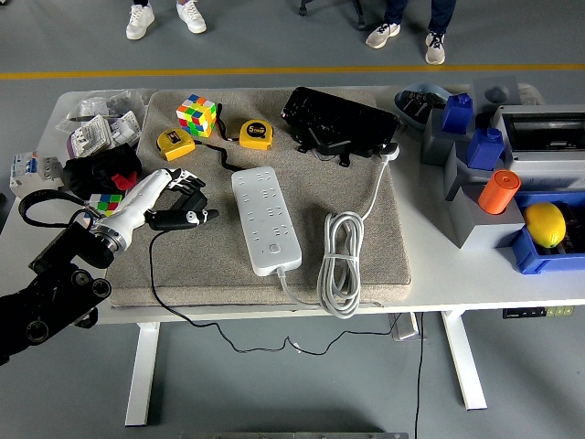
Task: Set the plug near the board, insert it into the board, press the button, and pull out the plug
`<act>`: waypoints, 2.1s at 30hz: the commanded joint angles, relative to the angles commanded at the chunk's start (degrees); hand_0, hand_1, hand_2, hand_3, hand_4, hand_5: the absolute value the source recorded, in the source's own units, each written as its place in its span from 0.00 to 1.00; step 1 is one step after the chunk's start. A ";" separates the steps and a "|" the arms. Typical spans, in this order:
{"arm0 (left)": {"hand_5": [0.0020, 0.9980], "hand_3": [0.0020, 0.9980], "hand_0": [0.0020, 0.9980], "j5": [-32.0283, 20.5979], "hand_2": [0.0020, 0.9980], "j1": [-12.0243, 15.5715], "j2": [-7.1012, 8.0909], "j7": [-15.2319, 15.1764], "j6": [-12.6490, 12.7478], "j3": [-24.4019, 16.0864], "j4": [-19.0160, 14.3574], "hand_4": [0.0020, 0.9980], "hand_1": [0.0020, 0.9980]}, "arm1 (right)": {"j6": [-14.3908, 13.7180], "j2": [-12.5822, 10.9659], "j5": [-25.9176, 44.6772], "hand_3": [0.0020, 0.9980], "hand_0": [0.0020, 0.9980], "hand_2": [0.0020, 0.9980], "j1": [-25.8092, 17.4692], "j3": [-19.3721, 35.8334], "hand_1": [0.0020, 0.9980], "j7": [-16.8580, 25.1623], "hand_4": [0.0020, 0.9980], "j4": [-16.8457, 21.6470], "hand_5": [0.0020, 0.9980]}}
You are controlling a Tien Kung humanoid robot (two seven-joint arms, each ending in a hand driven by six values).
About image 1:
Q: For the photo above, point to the small red part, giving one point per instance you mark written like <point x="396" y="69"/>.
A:
<point x="123" y="180"/>

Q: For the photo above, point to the clear plastic parts bag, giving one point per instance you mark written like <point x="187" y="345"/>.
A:
<point x="87" y="107"/>

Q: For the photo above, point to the orange cylinder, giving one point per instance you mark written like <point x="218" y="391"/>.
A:
<point x="498" y="192"/>

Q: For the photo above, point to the beige fabric bundle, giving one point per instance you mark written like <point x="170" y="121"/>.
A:
<point x="530" y="96"/>

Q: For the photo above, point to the yellow tape measure silver label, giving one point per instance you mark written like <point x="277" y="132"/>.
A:
<point x="176" y="146"/>

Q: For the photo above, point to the white power strip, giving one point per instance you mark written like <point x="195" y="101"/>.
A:
<point x="283" y="260"/>

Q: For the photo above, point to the black cloth bag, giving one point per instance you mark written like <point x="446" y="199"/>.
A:
<point x="91" y="169"/>

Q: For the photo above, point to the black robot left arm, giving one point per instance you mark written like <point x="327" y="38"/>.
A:
<point x="82" y="279"/>

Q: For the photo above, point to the grey electrical distribution box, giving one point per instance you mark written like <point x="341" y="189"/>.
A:
<point x="539" y="160"/>

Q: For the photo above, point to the white circuit breaker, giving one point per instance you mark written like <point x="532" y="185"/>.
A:
<point x="32" y="176"/>

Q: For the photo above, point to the blue plastic bin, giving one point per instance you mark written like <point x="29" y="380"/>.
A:
<point x="530" y="260"/>

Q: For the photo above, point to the black power adapter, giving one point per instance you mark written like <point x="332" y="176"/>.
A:
<point x="331" y="147"/>

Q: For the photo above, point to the person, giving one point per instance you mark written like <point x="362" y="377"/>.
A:
<point x="434" y="48"/>
<point x="139" y="23"/>

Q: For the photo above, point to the grey-brown mat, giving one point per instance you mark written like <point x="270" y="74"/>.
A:
<point x="320" y="192"/>

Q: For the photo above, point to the black part in bin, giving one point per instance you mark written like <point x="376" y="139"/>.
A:
<point x="577" y="228"/>

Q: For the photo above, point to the yellow lemon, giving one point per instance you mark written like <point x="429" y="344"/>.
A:
<point x="544" y="224"/>

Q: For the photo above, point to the grey round peg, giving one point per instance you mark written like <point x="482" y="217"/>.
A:
<point x="496" y="93"/>

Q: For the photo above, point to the blue-grey bowl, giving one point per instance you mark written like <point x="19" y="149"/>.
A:
<point x="407" y="114"/>

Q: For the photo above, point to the black chair base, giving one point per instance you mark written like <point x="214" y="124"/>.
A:
<point x="360" y="20"/>

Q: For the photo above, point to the white table leg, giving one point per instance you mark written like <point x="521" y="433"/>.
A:
<point x="141" y="375"/>
<point x="461" y="361"/>

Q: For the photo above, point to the white switch module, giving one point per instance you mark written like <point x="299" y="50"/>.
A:
<point x="123" y="130"/>

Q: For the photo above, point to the colourful puzzle cube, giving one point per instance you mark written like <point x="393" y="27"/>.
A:
<point x="196" y="114"/>
<point x="106" y="203"/>

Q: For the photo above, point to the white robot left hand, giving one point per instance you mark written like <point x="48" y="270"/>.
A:
<point x="137" y="201"/>

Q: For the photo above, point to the grey peg holder block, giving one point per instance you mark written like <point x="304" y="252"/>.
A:
<point x="436" y="146"/>
<point x="457" y="178"/>
<point x="480" y="231"/>
<point x="477" y="103"/>

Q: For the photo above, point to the yellow tape measure black face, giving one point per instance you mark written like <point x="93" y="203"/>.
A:
<point x="256" y="132"/>

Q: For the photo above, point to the black binder clips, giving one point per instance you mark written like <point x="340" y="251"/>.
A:
<point x="418" y="107"/>

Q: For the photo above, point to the large black power strip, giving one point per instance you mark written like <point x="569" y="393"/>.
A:
<point x="338" y="110"/>

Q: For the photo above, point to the black table control panel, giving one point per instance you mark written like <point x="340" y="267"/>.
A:
<point x="525" y="313"/>

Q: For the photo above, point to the white wall socket panel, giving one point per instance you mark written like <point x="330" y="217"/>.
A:
<point x="89" y="137"/>

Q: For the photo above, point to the blue peg block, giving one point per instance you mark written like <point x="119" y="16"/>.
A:
<point x="484" y="151"/>
<point x="457" y="116"/>

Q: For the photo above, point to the silver box under table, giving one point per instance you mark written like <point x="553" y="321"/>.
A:
<point x="407" y="327"/>

